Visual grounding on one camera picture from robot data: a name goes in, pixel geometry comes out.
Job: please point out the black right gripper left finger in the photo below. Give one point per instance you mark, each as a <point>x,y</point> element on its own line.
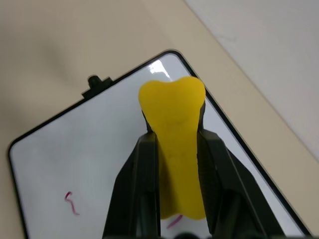
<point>135,189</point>

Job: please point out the black-framed whiteboard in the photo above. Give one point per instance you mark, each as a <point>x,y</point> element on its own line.
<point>82,139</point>

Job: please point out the black whiteboard pen clip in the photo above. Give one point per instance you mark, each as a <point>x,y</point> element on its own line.
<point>96,85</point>

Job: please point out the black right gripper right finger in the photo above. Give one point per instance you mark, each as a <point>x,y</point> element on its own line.
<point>231,189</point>

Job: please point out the yellow bone-shaped eraser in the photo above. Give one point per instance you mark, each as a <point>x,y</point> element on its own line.
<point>174,139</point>

